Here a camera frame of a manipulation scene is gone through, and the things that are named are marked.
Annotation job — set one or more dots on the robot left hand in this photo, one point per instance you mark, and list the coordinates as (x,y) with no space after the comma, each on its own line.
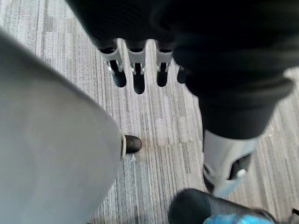
(210,35)

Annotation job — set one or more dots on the small black bin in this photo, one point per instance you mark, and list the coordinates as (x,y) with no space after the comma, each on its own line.
(194,205)

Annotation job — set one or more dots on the blue plastic bag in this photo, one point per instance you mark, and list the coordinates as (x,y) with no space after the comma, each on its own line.
(233,219)

